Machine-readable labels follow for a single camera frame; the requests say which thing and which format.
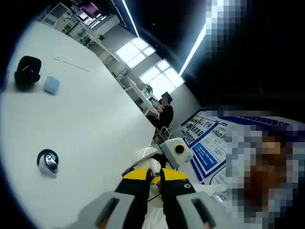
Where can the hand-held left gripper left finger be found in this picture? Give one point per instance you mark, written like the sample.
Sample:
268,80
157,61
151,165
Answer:
133,190

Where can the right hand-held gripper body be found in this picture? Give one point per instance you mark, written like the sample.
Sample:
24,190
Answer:
177,155

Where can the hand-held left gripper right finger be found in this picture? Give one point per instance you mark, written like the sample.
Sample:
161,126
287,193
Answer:
176,195

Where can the white earbud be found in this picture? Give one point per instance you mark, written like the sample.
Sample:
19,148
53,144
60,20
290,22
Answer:
154,167

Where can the black ear-hook earbud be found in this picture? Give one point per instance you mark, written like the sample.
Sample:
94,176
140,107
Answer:
47,160

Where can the light blue earbud case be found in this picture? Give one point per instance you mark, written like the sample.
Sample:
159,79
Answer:
51,85

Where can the plain black earbud case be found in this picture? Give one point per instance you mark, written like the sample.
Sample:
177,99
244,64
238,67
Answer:
27,70

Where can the white office chair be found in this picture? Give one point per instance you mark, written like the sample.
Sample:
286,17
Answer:
164,133

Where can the dark computer monitor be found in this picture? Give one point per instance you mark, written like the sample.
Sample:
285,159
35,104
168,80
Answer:
168,95

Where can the white office desk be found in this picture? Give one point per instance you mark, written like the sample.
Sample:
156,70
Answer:
143,95

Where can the potted plant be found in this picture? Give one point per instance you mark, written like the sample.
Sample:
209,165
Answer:
149,88
101,37

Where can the large window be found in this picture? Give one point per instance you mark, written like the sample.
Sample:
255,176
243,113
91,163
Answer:
135,51
162,78

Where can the ceiling light strip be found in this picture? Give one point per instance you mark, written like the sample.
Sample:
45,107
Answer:
193,50
131,17

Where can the pink display screen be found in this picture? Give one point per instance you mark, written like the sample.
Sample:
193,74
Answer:
91,8

